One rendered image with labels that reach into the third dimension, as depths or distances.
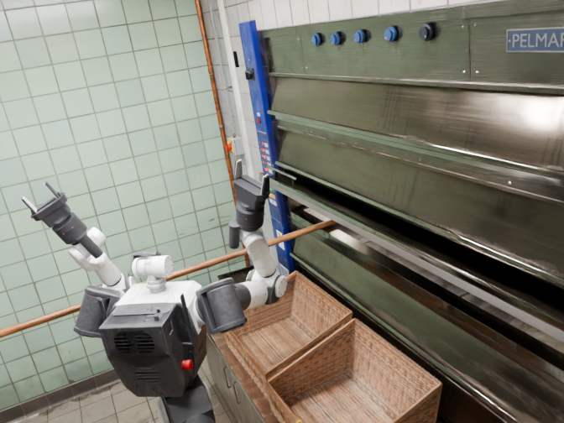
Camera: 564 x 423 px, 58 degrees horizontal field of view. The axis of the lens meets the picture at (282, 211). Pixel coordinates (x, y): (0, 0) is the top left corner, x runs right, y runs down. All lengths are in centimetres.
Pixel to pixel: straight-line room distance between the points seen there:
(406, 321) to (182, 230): 192
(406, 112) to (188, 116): 196
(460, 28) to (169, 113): 222
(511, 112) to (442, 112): 24
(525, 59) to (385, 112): 57
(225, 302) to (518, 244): 83
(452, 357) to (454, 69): 96
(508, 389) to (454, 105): 86
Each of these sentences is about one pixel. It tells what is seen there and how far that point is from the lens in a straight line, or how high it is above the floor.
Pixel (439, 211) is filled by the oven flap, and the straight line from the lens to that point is 167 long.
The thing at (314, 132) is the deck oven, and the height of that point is 166.
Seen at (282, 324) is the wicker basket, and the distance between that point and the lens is 288.
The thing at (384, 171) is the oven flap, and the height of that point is 157.
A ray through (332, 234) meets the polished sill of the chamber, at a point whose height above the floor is 118.
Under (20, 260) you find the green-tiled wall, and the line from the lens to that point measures 347.
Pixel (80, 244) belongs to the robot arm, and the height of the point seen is 153.
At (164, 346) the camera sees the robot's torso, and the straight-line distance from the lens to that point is 154.
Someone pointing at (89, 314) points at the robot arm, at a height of 136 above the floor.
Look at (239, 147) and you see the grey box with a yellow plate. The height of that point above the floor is 146.
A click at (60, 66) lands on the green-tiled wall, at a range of 327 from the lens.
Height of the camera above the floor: 213
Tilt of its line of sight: 20 degrees down
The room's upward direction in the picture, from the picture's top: 9 degrees counter-clockwise
